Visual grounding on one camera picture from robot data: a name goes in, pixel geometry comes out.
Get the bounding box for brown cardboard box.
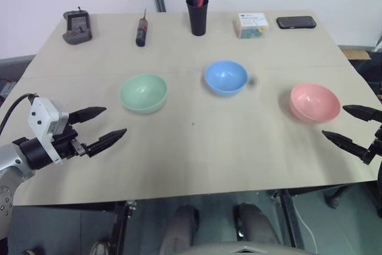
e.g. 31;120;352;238
341;48;371;60

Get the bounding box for blue plastic bowl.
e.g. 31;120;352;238
204;60;249;97

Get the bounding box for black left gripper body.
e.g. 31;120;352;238
51;122;91;160

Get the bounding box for grey robot torso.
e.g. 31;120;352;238
178;241;300;255

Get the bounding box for grey desktop device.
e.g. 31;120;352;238
61;6;93;45

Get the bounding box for black flat case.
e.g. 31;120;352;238
276;16;318;30

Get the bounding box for green plastic bowl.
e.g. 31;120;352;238
119;73;168;116

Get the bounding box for white floor cable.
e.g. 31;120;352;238
294;200;318;253

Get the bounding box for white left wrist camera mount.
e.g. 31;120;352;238
27;96;70;165

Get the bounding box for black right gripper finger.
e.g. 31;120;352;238
321;130;376;165
342;105;382;125

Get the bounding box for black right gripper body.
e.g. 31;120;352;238
368;122;382;161

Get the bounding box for black table leg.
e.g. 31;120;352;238
110;200;138;255
278;188;306;250

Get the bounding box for red plastic bowl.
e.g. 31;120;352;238
290;82;341;124

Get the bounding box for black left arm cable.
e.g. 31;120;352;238
0;93;39;137

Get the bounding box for clear box with white label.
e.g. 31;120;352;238
233;12;269;40

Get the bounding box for black pen cup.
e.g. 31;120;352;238
186;0;210;37

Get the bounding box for black red screwdriver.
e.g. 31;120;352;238
135;8;150;48

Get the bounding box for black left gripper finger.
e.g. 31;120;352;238
86;128;128;158
69;106;107;125

